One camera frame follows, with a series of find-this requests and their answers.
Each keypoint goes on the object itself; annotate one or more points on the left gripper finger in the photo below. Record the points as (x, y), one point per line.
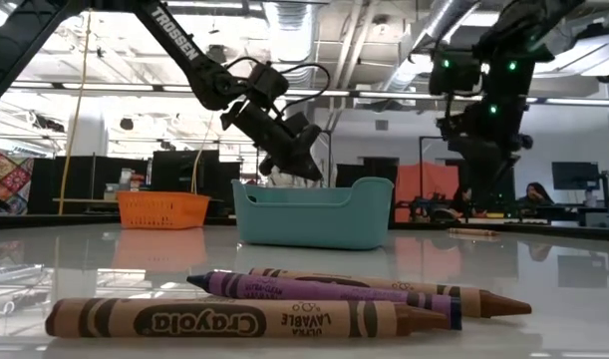
(299, 164)
(314, 164)

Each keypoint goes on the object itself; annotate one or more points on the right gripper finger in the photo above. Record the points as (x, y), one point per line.
(479, 174)
(498, 172)

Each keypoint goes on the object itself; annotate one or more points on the brown crayon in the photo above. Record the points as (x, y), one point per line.
(209, 319)
(473, 232)
(488, 303)

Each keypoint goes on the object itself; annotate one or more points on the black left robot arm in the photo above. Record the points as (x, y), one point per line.
(172, 37)

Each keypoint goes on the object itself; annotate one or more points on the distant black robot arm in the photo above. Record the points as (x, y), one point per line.
(433, 214)

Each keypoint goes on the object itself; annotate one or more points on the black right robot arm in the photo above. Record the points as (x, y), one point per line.
(528, 25)

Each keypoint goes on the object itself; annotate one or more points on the white crumpled plastic cover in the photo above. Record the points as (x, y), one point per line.
(276, 180)

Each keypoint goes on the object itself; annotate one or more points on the person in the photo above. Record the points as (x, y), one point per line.
(458, 197)
(533, 192)

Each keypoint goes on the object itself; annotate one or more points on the teal plastic bin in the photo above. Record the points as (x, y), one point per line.
(309, 224)

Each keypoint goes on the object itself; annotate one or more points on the orange partition panel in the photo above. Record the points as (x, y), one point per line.
(408, 174)

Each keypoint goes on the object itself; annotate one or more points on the long white light bar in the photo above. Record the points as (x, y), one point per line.
(398, 95)
(583, 101)
(109, 86)
(179, 89)
(334, 93)

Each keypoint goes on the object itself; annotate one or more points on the black computer monitor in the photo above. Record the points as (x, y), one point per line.
(575, 174)

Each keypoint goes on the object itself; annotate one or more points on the gray equipment box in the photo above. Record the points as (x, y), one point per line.
(603, 214)

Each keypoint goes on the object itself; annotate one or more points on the purple crayon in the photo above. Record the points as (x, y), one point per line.
(309, 290)

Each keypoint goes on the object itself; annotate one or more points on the orange plastic basket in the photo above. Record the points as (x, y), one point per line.
(162, 213)

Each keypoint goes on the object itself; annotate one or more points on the black hanging spotlight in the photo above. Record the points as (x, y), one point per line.
(127, 123)

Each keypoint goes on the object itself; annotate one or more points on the white bottle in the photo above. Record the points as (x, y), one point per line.
(126, 175)

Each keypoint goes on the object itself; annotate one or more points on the round white ceiling sensor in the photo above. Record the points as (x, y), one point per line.
(381, 24)

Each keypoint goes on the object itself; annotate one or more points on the colourful patterned quilt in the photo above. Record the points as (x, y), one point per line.
(10, 174)

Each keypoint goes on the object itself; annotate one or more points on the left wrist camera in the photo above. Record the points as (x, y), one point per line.
(266, 82)

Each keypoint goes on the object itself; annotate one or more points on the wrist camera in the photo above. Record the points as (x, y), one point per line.
(266, 82)
(453, 75)

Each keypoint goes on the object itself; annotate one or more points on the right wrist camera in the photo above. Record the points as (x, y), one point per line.
(453, 75)

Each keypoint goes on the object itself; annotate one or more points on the square wall vent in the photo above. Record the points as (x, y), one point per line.
(381, 124)

